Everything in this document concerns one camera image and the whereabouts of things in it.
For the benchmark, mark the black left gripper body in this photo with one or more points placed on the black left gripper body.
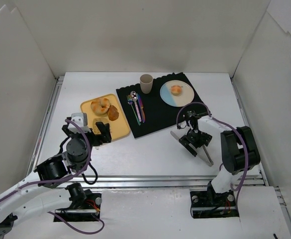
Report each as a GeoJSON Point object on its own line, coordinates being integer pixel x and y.
{"type": "Point", "coordinates": [92, 138]}

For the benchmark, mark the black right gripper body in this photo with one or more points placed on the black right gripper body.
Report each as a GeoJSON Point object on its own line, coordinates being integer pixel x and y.
{"type": "Point", "coordinates": [195, 143]}

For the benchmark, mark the stainless steel tongs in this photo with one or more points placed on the stainless steel tongs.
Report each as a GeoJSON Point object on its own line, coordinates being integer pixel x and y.
{"type": "Point", "coordinates": [208, 161]}

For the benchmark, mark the small round bread roll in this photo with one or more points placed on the small round bread roll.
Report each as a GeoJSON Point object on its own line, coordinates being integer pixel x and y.
{"type": "Point", "coordinates": [176, 90]}

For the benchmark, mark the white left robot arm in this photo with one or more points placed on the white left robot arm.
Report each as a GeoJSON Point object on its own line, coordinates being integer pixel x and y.
{"type": "Point", "coordinates": [39, 192]}

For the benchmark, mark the seeded bread slice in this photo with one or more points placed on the seeded bread slice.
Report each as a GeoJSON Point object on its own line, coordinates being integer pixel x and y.
{"type": "Point", "coordinates": [95, 128]}

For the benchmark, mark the yellow serving tray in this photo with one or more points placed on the yellow serving tray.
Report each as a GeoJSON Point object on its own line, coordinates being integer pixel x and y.
{"type": "Point", "coordinates": [118, 128]}

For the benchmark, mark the brown glazed pastry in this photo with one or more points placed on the brown glazed pastry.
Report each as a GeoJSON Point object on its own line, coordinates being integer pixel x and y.
{"type": "Point", "coordinates": [112, 113]}

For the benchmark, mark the bagel with orange patches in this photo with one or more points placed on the bagel with orange patches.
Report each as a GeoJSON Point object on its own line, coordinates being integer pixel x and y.
{"type": "Point", "coordinates": [100, 106]}

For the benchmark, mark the iridescent fork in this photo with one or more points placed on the iridescent fork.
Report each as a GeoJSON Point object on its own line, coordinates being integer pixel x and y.
{"type": "Point", "coordinates": [130, 101]}

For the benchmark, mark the iridescent knife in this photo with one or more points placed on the iridescent knife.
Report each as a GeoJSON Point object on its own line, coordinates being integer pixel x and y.
{"type": "Point", "coordinates": [141, 108]}

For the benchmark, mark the white and blue plate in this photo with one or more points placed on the white and blue plate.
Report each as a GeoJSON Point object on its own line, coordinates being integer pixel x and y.
{"type": "Point", "coordinates": [183, 99]}

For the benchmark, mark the black placemat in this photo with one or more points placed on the black placemat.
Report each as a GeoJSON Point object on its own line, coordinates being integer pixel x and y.
{"type": "Point", "coordinates": [158, 115]}

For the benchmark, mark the beige cup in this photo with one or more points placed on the beige cup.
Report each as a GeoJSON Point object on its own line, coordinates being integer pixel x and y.
{"type": "Point", "coordinates": [146, 83]}

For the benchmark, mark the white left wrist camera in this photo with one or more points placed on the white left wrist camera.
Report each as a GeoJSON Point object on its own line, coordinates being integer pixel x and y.
{"type": "Point", "coordinates": [81, 120]}

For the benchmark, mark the silver spoon pink handle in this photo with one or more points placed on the silver spoon pink handle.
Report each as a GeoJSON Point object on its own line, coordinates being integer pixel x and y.
{"type": "Point", "coordinates": [135, 99]}

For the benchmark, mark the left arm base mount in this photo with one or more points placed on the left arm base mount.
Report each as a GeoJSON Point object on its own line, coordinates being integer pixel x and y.
{"type": "Point", "coordinates": [84, 205]}

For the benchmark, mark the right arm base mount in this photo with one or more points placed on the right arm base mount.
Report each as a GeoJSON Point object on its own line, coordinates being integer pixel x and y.
{"type": "Point", "coordinates": [210, 205]}

